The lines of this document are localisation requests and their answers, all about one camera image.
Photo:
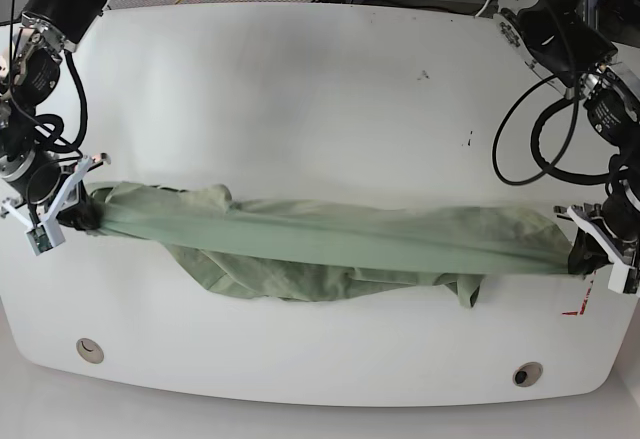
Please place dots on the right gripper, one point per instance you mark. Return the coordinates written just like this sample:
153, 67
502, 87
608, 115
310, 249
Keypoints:
35, 174

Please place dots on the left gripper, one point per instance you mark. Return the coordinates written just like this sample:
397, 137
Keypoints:
618, 219

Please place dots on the green t-shirt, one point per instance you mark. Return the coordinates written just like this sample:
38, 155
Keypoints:
313, 251

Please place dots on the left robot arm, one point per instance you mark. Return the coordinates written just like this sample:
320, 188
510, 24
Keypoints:
557, 42

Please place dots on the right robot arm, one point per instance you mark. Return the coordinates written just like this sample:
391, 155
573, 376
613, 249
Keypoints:
42, 42

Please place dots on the red tape rectangle marking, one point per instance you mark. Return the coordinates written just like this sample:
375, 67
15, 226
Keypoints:
580, 307

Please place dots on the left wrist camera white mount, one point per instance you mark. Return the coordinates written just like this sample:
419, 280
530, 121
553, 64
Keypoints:
623, 279

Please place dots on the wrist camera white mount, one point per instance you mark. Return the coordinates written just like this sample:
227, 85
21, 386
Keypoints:
45, 231
623, 279

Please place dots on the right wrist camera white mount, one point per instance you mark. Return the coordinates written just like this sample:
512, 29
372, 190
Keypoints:
45, 231

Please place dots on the right table cable grommet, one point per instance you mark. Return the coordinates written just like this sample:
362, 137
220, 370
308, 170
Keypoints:
527, 374

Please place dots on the table cable grommet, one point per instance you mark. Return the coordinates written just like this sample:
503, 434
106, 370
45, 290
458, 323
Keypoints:
527, 374
90, 351

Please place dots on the left table cable grommet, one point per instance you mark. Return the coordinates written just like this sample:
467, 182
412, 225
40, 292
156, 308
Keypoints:
90, 351

